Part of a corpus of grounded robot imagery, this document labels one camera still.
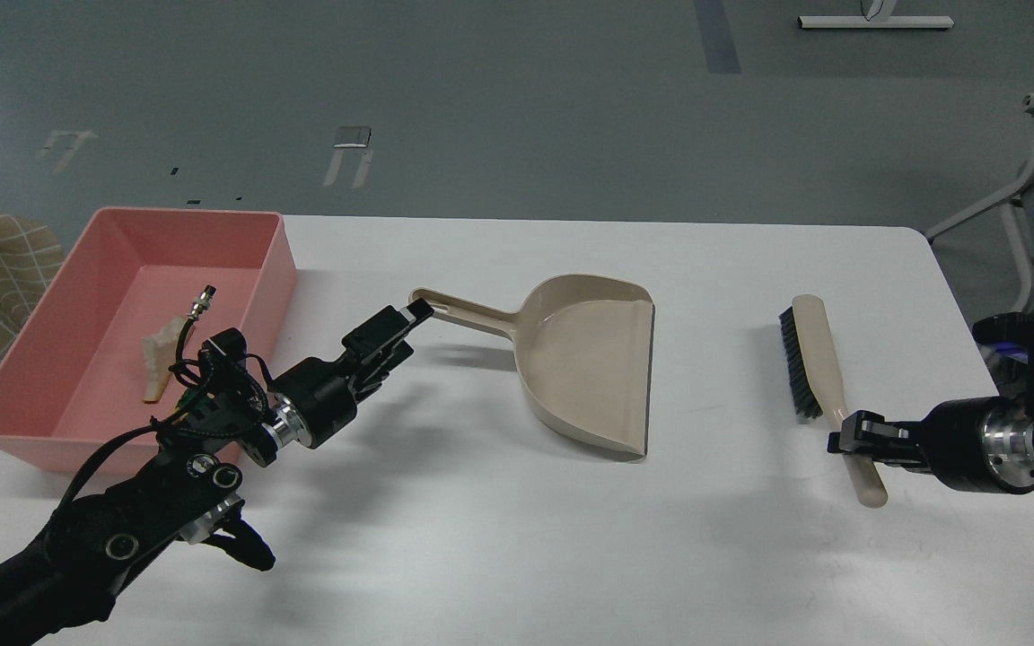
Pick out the white stand base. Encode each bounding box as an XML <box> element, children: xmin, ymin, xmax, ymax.
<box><xmin>797</xmin><ymin>16</ymin><xmax>955</xmax><ymax>31</ymax></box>

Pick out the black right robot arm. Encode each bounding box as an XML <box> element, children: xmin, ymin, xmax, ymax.
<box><xmin>828</xmin><ymin>312</ymin><xmax>1034</xmax><ymax>495</ymax></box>

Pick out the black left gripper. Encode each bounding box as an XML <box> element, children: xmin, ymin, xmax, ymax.
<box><xmin>269</xmin><ymin>299</ymin><xmax>434</xmax><ymax>450</ymax></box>

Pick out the beige plastic dustpan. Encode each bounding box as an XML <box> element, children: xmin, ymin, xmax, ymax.
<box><xmin>409</xmin><ymin>274</ymin><xmax>655</xmax><ymax>459</ymax></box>

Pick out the pink plastic bin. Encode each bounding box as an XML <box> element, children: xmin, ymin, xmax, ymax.
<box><xmin>0</xmin><ymin>207</ymin><xmax>298</xmax><ymax>473</ymax></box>

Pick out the toast bread slice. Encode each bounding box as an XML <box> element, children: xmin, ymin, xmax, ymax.
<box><xmin>141</xmin><ymin>316</ymin><xmax>189</xmax><ymax>404</ymax></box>

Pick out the beige hand brush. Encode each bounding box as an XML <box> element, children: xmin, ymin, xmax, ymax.
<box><xmin>779</xmin><ymin>294</ymin><xmax>888</xmax><ymax>510</ymax></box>

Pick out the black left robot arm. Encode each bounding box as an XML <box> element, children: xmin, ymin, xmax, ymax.
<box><xmin>0</xmin><ymin>298</ymin><xmax>434</xmax><ymax>645</ymax></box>

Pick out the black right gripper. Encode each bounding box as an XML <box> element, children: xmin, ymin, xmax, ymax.
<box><xmin>828</xmin><ymin>397</ymin><xmax>1034</xmax><ymax>495</ymax></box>

